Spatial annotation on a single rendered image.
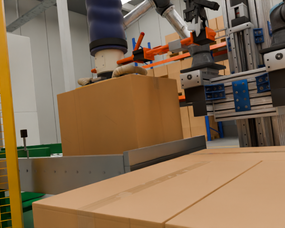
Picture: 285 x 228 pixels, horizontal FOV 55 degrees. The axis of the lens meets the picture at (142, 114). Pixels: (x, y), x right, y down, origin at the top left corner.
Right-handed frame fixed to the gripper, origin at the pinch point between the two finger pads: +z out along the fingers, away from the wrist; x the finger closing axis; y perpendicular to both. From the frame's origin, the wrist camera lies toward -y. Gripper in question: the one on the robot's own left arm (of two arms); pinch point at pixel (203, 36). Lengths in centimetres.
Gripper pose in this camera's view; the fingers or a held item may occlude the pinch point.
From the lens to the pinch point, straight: 132.2
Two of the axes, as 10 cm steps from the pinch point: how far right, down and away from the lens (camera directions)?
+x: -6.3, 0.3, -7.8
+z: 1.1, 9.9, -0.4
